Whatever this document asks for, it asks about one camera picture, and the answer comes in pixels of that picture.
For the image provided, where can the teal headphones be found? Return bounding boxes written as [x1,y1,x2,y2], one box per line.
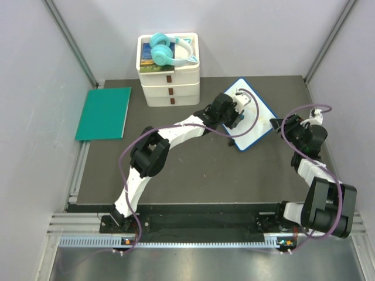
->
[149,33,199,67]

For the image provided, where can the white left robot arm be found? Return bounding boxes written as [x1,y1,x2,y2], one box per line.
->
[110,94,251,232]

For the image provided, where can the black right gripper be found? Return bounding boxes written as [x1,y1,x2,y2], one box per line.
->
[271,114,309,151]

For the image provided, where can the blue framed whiteboard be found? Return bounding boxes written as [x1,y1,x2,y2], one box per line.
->
[222,78,278,151]

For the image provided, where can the white stacked drawer unit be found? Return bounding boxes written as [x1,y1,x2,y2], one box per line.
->
[136,32,200,107]

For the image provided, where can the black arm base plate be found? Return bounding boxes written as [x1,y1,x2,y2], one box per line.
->
[100,203,296,242]

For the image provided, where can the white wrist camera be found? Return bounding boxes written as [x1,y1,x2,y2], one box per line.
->
[300,108,323,128]
[232,91,252,114]

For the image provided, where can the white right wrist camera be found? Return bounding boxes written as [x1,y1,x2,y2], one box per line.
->
[300,108,323,128]

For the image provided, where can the green cutting mat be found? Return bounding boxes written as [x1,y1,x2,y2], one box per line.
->
[75,87,131,141]

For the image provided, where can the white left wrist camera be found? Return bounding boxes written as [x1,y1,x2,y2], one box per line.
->
[232,91,252,114]

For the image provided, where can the grey slotted cable duct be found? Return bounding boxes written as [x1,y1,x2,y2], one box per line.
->
[59,236,296,249]

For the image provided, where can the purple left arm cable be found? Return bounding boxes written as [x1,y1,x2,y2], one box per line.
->
[118,88,260,253]

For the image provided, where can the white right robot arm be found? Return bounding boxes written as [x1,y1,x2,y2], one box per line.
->
[273,114,357,238]

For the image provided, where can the colourful picture book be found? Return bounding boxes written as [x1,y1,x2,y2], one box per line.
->
[139,43,175,73]

